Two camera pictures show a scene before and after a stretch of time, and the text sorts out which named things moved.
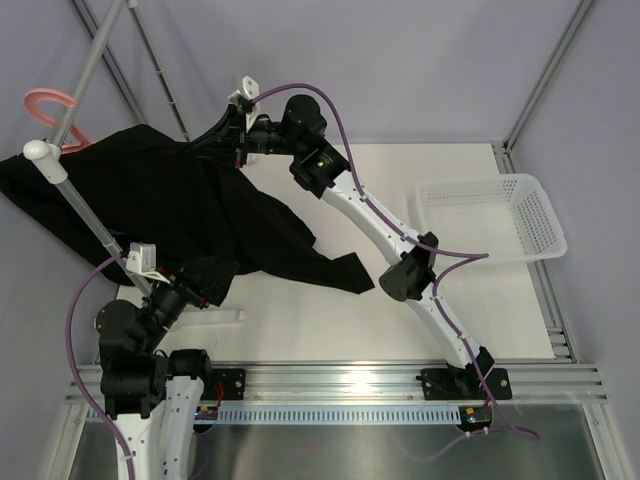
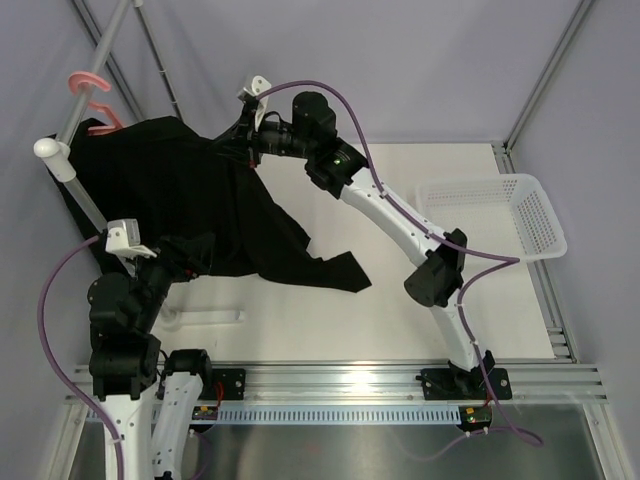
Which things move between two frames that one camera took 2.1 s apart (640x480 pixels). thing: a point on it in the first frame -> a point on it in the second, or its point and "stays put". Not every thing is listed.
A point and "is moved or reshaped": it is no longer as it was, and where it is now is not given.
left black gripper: (212, 280) -> (194, 254)
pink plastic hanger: (31, 101) -> (83, 78)
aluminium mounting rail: (284, 384) stays put
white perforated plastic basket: (506, 217) stays put
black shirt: (172, 199) is moved or reshaped
